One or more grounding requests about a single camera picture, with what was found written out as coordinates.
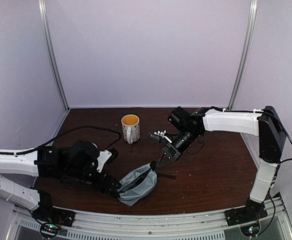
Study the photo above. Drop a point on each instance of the white floral mug yellow inside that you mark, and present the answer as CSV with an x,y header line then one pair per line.
x,y
131,128

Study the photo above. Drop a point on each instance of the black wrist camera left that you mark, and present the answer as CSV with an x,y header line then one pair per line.
x,y
106,157

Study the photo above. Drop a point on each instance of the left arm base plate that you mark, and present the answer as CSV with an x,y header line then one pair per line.
x,y
52,220

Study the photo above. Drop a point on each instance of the black hair comb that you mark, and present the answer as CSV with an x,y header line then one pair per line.
x,y
168,176

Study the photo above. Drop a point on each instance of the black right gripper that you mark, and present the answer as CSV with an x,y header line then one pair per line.
x,y
170,151

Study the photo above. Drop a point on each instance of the aluminium table front rail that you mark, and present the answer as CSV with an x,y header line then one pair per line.
x,y
210,225

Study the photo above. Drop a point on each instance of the aluminium corner post right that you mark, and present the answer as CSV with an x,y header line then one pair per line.
x,y
250,28

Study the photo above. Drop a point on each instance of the grey zippered pouch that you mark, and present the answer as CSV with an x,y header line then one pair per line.
x,y
137,184

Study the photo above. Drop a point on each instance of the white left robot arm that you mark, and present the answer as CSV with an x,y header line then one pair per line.
x,y
37,162

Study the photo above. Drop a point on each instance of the aluminium corner post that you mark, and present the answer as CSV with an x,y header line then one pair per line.
x,y
51,54
250,28

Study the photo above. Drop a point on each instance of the aluminium corner post left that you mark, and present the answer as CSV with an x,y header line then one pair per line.
x,y
51,54

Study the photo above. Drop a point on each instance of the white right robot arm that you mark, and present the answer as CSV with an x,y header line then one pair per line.
x,y
260,129

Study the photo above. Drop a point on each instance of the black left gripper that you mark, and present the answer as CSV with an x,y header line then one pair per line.
x,y
106,183

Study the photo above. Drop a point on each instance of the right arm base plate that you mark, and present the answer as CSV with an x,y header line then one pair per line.
x,y
247,219

